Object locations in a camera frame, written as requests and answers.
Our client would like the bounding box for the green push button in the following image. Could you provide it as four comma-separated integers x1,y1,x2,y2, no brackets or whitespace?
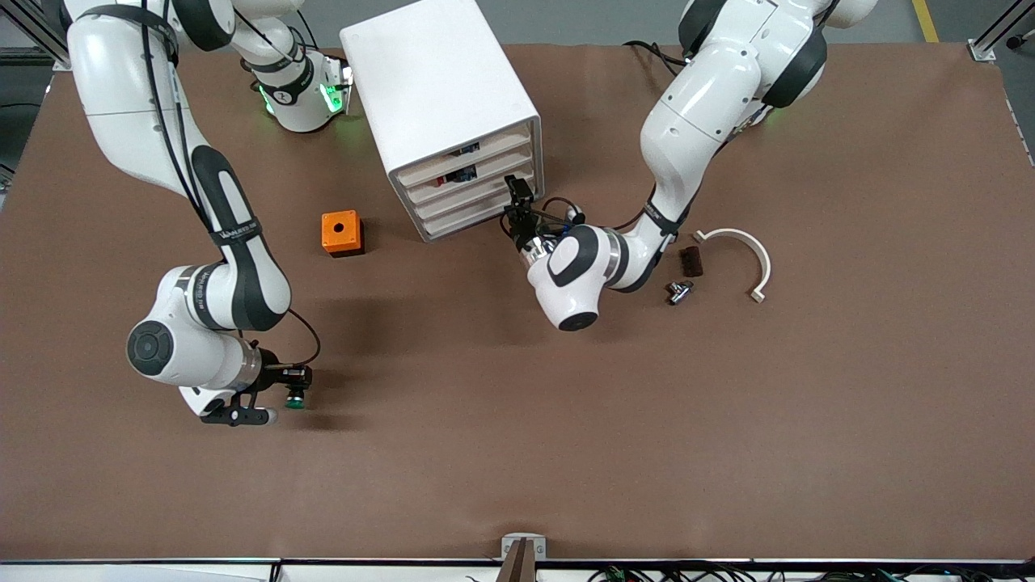
285,365,313,410

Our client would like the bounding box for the brown table mat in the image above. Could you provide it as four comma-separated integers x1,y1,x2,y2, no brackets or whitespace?
0,40,1035,563

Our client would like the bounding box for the white curved pipe clamp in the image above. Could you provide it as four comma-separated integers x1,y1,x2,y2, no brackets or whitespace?
693,228,772,304

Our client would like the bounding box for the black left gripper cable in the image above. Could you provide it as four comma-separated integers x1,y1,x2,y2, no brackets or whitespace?
538,196,589,237

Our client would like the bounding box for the orange button enclosure box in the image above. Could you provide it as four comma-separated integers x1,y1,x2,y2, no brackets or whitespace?
321,210,365,258

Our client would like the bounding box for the black arm base cable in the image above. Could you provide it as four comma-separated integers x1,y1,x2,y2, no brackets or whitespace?
623,39,688,78

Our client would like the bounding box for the white table edge rail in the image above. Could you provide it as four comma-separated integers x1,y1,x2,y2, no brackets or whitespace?
0,558,1035,582

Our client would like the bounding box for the grey metal bracket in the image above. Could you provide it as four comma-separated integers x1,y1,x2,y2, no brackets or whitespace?
501,533,547,560

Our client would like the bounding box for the brown wedge post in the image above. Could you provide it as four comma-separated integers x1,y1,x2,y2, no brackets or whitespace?
497,540,537,582

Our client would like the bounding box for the aluminium frame profile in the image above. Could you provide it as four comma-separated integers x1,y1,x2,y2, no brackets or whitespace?
0,0,78,72
969,0,1035,62

